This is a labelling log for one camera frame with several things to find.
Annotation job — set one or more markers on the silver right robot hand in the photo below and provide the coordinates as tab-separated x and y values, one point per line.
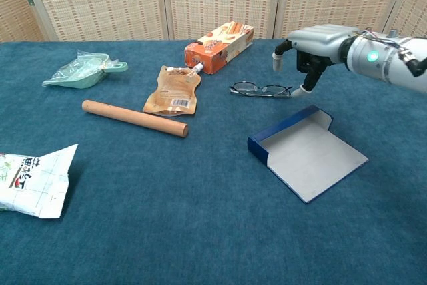
317	43

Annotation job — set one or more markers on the black eyeglasses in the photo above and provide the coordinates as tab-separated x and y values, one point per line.
245	87

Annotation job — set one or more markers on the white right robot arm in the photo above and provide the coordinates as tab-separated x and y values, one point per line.
383	58

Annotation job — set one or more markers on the orange biscuit box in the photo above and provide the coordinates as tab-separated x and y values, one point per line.
213	54

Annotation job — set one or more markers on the brown spout pouch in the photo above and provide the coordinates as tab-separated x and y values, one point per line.
173	93

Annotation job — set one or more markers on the wooden rolling pin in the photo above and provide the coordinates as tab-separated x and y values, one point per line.
133	118

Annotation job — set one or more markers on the teal table cloth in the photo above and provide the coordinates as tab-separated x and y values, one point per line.
200	215

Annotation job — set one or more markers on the woven bamboo folding screen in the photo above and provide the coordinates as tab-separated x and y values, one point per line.
100	1

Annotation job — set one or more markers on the green dustpan in plastic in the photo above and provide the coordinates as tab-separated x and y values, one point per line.
80	76

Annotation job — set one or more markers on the white snack bag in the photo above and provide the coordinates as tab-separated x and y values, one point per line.
33	185

